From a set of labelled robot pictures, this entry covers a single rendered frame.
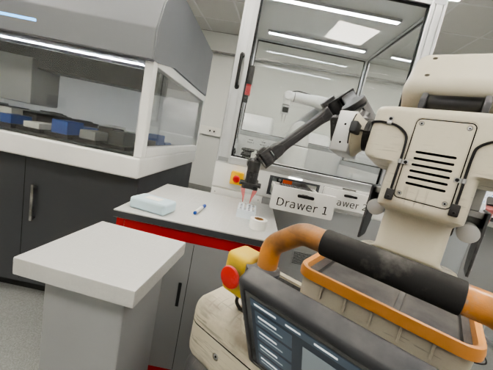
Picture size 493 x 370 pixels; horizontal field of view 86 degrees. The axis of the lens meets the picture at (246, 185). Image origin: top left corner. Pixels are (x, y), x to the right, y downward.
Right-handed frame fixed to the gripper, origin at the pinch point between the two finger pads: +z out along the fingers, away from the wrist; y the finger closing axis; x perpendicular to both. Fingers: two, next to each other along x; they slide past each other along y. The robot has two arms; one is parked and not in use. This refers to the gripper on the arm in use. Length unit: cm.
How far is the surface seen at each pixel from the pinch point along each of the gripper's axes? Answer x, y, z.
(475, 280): -4, -119, 15
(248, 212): 11.3, -2.0, 2.0
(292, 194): 5.6, -19.6, -9.2
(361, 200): -27, -63, -8
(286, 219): -27.7, -25.1, 12.6
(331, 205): 5.3, -37.9, -7.8
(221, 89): -364, 89, -95
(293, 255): -27, -34, 34
